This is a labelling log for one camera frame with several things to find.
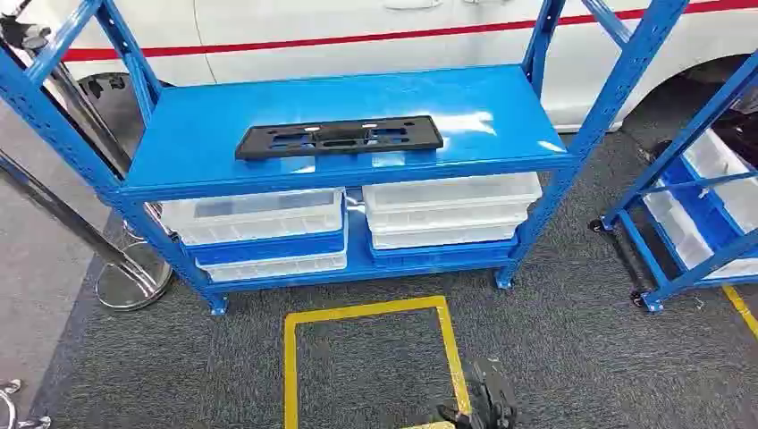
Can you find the black plastic plate frame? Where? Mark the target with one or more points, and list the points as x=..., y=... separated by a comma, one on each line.
x=260, y=148

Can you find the clear plastic bin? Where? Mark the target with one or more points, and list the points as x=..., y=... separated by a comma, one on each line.
x=713, y=157
x=272, y=268
x=450, y=192
x=444, y=218
x=249, y=220
x=678, y=234
x=444, y=235

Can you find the yellow floor tape square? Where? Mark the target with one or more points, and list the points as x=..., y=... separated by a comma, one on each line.
x=289, y=367

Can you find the chrome stanchion post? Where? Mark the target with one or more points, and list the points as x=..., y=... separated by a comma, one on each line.
x=133, y=278
x=95, y=124

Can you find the chrome metal stand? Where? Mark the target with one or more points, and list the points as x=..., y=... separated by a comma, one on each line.
x=9, y=391

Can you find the yellow floor tape strip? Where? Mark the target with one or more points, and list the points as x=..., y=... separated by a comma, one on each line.
x=740, y=308

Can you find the white car with red stripe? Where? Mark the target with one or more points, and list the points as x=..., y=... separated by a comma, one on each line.
x=355, y=23

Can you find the blue metal shelf rack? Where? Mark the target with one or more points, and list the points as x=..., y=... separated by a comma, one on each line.
x=237, y=118
x=669, y=169

